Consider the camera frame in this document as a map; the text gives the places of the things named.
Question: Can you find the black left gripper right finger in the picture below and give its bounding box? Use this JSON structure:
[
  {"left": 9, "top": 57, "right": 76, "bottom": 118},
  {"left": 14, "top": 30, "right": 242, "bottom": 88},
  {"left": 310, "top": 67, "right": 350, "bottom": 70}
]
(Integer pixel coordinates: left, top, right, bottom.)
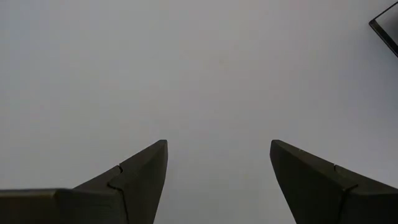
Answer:
[{"left": 269, "top": 139, "right": 398, "bottom": 224}]

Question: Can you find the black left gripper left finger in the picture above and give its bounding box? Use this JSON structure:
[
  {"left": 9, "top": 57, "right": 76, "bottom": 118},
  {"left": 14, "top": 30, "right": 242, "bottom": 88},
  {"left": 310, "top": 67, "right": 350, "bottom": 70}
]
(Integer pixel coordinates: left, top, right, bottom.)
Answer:
[{"left": 0, "top": 139, "right": 169, "bottom": 224}]

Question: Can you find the wooden shelf with black frame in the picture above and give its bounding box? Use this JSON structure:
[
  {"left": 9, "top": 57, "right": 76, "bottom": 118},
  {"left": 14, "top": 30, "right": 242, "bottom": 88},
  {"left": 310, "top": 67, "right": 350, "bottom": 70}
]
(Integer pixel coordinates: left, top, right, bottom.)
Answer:
[{"left": 368, "top": 1, "right": 398, "bottom": 58}]

